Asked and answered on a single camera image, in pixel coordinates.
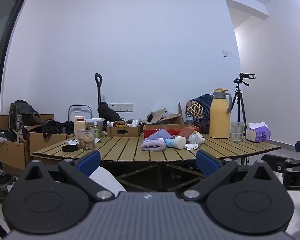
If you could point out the blue-purple towel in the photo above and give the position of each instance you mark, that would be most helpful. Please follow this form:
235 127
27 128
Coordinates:
157 134

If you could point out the flattened grey cardboard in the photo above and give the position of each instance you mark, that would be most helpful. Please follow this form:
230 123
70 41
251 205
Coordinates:
165 117

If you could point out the white cloth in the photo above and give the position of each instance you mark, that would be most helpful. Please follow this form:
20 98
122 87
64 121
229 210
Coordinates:
191 146

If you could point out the blue plush toy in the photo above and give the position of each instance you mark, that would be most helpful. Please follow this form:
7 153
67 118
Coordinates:
169 142

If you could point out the black tripod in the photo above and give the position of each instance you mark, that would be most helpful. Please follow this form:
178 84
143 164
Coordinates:
238 97

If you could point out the low brown cardboard box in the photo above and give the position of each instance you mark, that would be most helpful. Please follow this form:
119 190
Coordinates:
46 141

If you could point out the white paper slip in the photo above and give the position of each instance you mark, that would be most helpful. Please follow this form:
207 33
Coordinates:
72 142

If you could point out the white light switch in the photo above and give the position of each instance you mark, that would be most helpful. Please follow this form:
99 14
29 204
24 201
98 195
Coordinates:
225 53

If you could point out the black jar lid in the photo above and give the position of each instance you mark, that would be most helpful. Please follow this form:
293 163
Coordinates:
70 148

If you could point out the yellow thermos jug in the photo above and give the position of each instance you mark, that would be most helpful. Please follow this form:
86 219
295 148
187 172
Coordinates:
219 116

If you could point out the brown cardboard tray box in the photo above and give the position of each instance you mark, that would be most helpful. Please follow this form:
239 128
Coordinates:
123 131

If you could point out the lavender fluffy towel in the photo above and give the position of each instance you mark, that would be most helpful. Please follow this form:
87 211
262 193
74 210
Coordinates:
153 145

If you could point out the blue water bottle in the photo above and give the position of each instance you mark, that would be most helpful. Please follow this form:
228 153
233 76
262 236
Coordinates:
189 119

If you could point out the black trolley bag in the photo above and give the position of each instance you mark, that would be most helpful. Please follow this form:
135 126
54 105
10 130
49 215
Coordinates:
108 112

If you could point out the beige bottle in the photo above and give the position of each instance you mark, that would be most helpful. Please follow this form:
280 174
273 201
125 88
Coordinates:
79 127

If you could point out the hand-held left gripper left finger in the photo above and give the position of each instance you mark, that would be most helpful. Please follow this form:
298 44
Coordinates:
89 160

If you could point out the purple tissue pack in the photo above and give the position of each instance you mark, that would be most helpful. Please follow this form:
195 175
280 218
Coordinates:
259 133

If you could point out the black clothes pile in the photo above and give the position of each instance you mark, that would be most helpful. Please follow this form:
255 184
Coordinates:
56 126

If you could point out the red cardboard box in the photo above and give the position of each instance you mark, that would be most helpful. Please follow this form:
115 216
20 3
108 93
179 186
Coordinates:
171 131

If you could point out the large brown cardboard box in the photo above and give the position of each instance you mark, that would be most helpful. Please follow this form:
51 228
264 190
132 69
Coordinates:
11 153

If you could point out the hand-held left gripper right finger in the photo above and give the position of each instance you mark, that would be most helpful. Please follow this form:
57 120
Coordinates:
207 160

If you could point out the glass snack jar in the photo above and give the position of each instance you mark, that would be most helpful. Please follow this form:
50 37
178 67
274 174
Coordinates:
86 140

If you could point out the clear jar with green contents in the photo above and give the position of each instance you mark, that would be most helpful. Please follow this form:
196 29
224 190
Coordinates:
97 128

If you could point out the bin with black liner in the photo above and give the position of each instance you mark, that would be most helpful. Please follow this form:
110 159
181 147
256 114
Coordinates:
1 187

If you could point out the white wall power outlet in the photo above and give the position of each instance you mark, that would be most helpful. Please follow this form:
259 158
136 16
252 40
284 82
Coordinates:
121 107

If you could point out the dark blue bag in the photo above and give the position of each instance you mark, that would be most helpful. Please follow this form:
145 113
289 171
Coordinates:
207 103

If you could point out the dark backpack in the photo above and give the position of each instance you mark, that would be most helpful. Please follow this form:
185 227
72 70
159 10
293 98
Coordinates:
22 112

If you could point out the wicker ball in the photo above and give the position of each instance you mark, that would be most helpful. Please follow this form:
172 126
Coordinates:
195 109

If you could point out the white can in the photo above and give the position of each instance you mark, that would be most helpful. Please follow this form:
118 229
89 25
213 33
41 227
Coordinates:
134 123

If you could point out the clear drinking glass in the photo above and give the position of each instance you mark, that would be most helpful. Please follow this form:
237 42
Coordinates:
237 132

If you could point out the metal folding chair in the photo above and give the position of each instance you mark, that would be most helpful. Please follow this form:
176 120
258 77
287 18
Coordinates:
76 106

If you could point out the white round roll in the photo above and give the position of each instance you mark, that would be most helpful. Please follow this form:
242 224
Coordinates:
180 142

